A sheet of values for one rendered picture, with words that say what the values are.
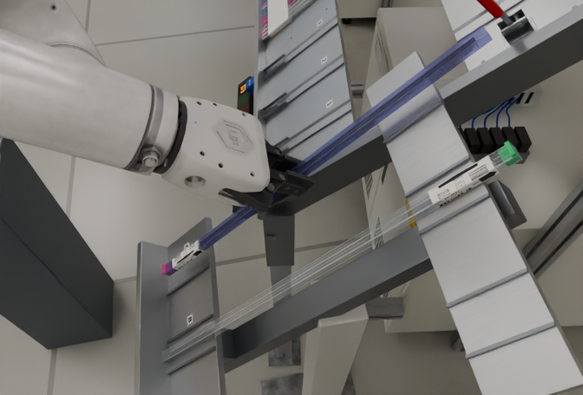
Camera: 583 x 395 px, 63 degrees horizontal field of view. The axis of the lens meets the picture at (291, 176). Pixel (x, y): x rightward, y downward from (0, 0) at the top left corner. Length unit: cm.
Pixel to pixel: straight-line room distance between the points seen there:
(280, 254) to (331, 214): 81
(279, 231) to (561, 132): 68
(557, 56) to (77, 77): 51
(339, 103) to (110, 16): 192
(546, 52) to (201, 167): 41
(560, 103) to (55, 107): 106
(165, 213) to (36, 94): 130
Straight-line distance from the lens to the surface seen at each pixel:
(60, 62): 43
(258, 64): 101
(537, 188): 105
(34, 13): 51
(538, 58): 64
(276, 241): 80
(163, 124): 44
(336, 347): 68
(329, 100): 80
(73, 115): 42
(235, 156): 47
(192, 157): 44
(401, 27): 133
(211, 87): 206
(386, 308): 116
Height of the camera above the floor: 138
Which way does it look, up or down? 53 degrees down
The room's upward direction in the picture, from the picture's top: straight up
